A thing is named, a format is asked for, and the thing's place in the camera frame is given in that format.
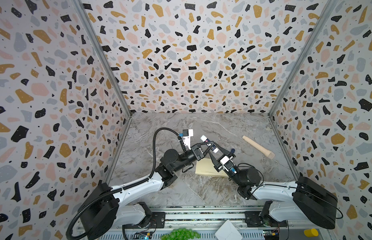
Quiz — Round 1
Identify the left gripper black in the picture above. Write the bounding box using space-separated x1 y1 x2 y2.
172 142 213 174

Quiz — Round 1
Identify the cream yellow envelope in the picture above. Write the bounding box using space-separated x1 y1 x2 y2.
195 158 228 178

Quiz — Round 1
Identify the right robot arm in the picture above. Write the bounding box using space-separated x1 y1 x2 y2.
207 143 341 230

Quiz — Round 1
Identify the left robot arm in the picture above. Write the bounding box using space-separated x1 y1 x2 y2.
66 143 213 240

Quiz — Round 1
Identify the green grape bunch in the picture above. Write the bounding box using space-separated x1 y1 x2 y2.
160 228 201 240

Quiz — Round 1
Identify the small circuit board right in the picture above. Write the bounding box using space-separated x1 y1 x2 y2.
263 230 280 240

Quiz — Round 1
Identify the small circuit board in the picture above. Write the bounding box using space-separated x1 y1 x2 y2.
132 231 153 240
263 230 280 240

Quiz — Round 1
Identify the small circuit board left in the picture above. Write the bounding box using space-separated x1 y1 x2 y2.
132 231 153 240

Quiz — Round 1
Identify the yellow cylinder object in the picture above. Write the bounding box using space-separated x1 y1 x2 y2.
304 229 319 238

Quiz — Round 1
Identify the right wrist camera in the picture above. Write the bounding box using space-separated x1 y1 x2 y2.
221 162 238 177

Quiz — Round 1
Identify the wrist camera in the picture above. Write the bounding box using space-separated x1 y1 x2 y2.
221 162 238 177
179 129 194 151

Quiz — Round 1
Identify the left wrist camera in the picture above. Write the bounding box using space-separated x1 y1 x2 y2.
179 129 194 151

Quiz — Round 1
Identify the wooden stamp handle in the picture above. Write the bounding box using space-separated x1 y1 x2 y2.
242 136 275 160

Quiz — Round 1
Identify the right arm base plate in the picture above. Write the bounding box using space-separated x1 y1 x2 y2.
245 211 288 228

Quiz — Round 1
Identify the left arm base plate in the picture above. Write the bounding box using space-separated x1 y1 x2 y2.
136 212 166 229

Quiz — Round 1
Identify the black corrugated cable hose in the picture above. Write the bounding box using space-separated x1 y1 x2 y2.
65 127 187 240

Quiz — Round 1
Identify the left aluminium corner post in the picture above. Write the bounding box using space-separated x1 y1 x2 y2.
71 0 132 119

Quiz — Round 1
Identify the aluminium corner post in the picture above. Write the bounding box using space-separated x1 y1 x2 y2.
267 0 340 118
71 0 132 119

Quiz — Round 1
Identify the right aluminium corner post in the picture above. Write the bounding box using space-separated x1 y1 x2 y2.
267 0 340 118

